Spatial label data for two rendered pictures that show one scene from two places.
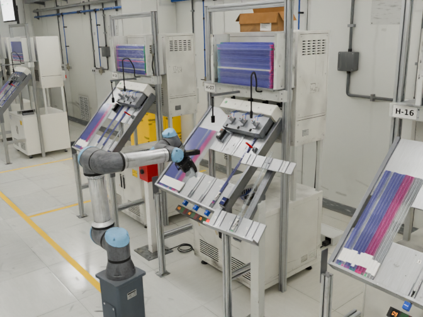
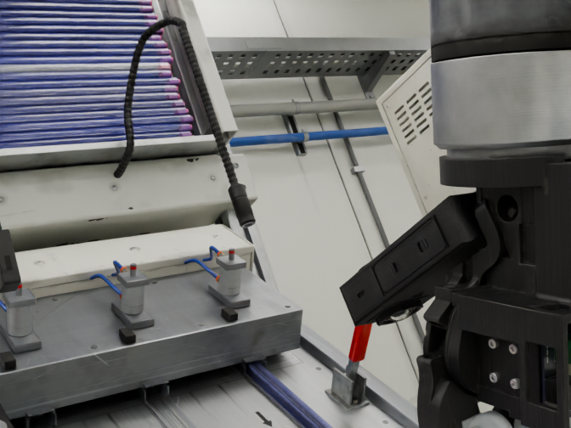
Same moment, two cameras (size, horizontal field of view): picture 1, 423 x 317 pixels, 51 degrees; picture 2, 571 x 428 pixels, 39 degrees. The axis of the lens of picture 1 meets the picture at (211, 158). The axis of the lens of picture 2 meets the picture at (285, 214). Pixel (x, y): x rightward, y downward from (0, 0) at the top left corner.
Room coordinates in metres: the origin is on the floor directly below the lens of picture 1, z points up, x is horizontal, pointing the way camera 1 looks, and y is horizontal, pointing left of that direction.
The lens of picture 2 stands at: (2.54, 0.55, 0.97)
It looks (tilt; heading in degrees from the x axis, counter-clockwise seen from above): 17 degrees up; 274
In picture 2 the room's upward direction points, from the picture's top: 19 degrees counter-clockwise
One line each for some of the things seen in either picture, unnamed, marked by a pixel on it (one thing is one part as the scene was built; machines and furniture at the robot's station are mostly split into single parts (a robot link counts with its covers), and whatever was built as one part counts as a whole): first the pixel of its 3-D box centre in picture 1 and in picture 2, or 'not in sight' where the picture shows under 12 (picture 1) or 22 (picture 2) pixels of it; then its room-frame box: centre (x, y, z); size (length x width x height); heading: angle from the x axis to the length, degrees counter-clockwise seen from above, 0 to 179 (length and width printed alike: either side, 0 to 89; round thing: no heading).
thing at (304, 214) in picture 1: (255, 228); not in sight; (3.04, -0.32, 0.31); 0.70 x 0.65 x 0.62; 39
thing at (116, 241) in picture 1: (117, 243); not in sight; (2.03, 0.49, 0.72); 0.13 x 0.12 x 0.14; 41
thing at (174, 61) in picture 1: (150, 117); not in sight; (4.18, 0.57, 0.95); 1.35 x 0.82 x 1.90; 129
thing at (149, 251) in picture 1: (150, 207); not in sight; (3.31, 0.50, 0.39); 0.24 x 0.24 x 0.78; 39
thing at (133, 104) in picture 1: (134, 151); not in sight; (4.04, 0.72, 0.66); 1.01 x 0.73 x 1.31; 129
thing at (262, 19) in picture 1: (269, 16); not in sight; (3.19, -0.42, 1.82); 0.68 x 0.30 x 0.20; 39
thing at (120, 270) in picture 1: (119, 264); not in sight; (2.03, 0.48, 0.60); 0.15 x 0.15 x 0.10
